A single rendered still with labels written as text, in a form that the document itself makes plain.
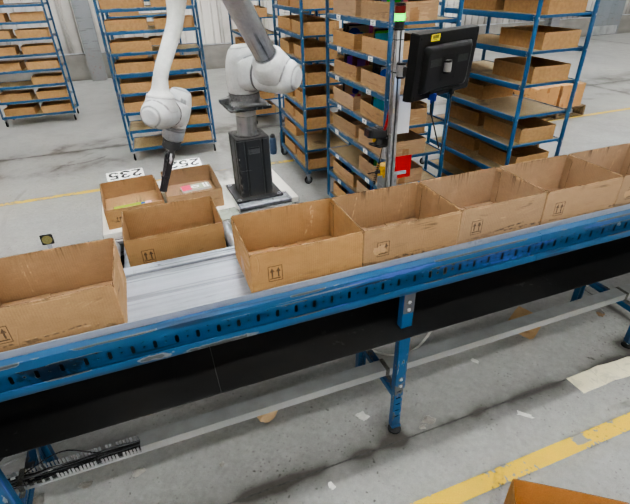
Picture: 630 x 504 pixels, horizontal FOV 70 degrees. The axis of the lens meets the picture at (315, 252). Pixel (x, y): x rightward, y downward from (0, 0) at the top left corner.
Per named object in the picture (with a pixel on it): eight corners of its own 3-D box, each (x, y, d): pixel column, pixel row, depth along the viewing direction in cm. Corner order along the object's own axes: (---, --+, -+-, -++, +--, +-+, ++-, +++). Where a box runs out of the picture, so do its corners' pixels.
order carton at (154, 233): (215, 227, 218) (210, 195, 209) (228, 256, 194) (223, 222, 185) (130, 243, 206) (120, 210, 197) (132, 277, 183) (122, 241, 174)
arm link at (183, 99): (168, 120, 192) (153, 123, 180) (174, 83, 186) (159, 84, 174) (191, 128, 192) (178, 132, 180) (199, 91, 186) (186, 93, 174)
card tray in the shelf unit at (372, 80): (359, 83, 306) (360, 68, 301) (399, 79, 315) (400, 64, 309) (388, 95, 274) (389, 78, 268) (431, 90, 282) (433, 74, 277)
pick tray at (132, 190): (156, 190, 257) (153, 173, 252) (168, 217, 228) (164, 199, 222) (103, 200, 247) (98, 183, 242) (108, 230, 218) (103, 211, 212)
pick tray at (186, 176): (212, 179, 269) (209, 163, 264) (225, 205, 238) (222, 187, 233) (163, 187, 260) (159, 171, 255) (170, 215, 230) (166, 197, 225)
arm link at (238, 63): (240, 85, 234) (236, 39, 222) (269, 89, 227) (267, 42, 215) (220, 92, 222) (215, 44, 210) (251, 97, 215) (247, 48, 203)
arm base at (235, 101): (214, 101, 230) (213, 90, 227) (255, 96, 238) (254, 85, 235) (225, 110, 217) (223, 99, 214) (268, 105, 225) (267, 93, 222)
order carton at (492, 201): (489, 202, 204) (496, 166, 195) (538, 231, 181) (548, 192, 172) (414, 217, 193) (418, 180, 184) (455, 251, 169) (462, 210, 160)
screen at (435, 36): (450, 136, 258) (472, 24, 225) (475, 145, 248) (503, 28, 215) (394, 156, 232) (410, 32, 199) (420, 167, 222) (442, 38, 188)
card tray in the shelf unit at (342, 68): (333, 72, 344) (333, 58, 338) (369, 68, 352) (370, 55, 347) (355, 81, 311) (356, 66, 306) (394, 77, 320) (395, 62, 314)
